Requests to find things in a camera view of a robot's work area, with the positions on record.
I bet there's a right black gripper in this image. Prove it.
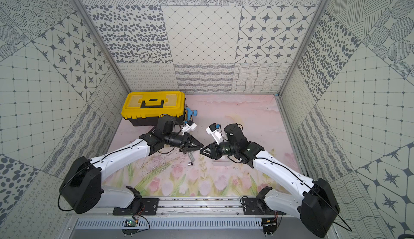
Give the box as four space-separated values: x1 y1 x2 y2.
199 140 238 160

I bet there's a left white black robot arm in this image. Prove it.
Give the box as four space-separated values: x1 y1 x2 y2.
58 116 204 215

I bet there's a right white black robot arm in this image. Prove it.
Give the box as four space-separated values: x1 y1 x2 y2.
200 123 341 238

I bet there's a long angled chrome socket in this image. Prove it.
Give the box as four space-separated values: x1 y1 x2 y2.
188 152 195 162

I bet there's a clear plastic storage box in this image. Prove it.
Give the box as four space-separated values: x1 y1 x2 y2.
212 158 234 167

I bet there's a blue yellow hand tool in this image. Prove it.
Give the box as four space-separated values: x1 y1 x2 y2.
185 106 198 123

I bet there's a yellow black toolbox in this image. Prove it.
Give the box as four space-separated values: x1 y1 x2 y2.
121 91 185 126

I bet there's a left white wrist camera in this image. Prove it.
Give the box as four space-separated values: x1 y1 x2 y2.
181 120 197 135

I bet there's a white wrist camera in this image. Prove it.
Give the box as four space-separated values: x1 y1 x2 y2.
181 120 197 135
206 123 224 145

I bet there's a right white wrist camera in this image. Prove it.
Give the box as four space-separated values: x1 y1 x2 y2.
206 123 224 145

